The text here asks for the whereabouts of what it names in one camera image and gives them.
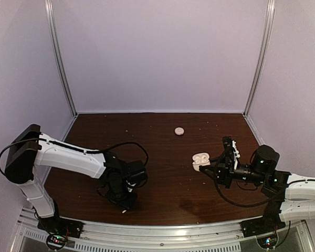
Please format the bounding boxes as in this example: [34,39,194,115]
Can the right base circuit board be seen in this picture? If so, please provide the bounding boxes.
[257,234,278,249]

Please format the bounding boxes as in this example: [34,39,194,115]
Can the aluminium left corner post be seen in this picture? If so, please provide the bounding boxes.
[44,0,78,118]

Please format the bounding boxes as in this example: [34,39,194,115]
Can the aluminium corner post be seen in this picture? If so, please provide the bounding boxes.
[44,0,78,118]
[243,0,276,118]

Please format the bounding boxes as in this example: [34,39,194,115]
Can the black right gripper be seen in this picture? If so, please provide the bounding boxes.
[199,155,267,190]

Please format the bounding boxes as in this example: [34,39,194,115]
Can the aluminium front rail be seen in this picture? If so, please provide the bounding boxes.
[8,208,315,251]

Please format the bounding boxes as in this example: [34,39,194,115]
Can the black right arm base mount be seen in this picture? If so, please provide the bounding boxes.
[240,217,286,238]

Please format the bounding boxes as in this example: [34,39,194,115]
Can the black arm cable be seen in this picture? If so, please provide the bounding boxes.
[215,167,271,208]
[99,141,149,174]

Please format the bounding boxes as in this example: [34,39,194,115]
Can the base circuit board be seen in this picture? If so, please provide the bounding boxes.
[46,234,68,250]
[257,234,278,249]

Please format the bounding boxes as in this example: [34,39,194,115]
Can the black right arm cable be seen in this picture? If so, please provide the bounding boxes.
[215,167,271,208]

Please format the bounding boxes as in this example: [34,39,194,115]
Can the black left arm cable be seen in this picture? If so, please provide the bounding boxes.
[99,141,149,174]

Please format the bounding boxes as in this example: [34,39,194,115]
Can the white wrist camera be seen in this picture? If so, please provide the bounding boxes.
[223,136,240,171]
[126,183,141,193]

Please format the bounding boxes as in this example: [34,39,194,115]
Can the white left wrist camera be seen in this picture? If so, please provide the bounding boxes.
[126,183,141,193]

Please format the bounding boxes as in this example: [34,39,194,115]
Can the pink earbud case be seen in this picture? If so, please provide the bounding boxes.
[174,127,185,136]

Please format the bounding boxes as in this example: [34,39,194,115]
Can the left base circuit board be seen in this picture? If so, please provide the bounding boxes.
[46,234,68,250]

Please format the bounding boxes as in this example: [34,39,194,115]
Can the white earbud case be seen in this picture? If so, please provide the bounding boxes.
[192,152,211,172]

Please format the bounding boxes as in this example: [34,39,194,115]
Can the aluminium right corner post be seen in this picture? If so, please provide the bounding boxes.
[243,0,276,118]

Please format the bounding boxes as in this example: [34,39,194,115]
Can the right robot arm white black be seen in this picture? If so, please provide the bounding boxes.
[192,141,315,232]

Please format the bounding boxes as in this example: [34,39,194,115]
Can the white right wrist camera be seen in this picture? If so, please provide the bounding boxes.
[223,136,240,171]

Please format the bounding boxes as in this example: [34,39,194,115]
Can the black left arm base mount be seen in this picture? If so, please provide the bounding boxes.
[37,216,83,238]

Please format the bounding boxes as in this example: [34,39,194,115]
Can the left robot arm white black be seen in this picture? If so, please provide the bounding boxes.
[0,124,148,233]

